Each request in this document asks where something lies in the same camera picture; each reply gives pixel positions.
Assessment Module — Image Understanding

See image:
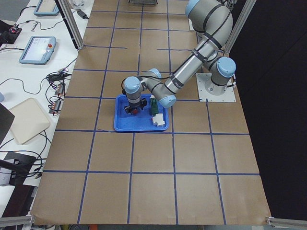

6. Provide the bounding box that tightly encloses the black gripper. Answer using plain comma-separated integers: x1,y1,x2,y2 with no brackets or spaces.
124,98,147,114

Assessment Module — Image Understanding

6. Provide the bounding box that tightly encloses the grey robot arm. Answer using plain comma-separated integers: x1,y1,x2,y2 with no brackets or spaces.
122,0,236,115

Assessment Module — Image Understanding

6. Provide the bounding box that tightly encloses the blue plastic tray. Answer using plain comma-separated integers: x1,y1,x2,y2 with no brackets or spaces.
114,94,169,132

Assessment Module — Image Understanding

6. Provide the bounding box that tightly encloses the green terminal block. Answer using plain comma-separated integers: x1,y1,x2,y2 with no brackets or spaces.
150,95,159,116

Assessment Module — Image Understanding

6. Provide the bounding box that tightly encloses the white circuit breaker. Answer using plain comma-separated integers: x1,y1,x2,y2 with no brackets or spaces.
152,113,165,127

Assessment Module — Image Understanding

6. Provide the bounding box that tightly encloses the black power adapter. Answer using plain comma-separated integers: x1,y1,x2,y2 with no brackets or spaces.
77,10,89,19

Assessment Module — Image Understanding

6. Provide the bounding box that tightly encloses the blue teach pendant near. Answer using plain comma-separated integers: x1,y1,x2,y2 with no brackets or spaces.
19,36,57,65

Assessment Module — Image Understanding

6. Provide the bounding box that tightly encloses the blue teach pendant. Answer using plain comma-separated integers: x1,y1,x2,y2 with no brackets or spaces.
34,0,59,16
19,36,57,65

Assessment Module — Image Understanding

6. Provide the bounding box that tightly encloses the blue teach pendant far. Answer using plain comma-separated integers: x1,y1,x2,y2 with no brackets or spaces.
34,0,59,16

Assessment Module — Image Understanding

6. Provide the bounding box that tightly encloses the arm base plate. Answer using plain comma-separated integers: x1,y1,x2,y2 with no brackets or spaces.
196,73,236,103
188,19,196,31

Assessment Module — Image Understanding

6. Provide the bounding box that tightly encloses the black cable bundle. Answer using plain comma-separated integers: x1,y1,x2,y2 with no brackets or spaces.
44,68,72,117

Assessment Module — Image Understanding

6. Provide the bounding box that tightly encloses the aluminium frame post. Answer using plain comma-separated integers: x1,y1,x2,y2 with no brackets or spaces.
55,0,84,50

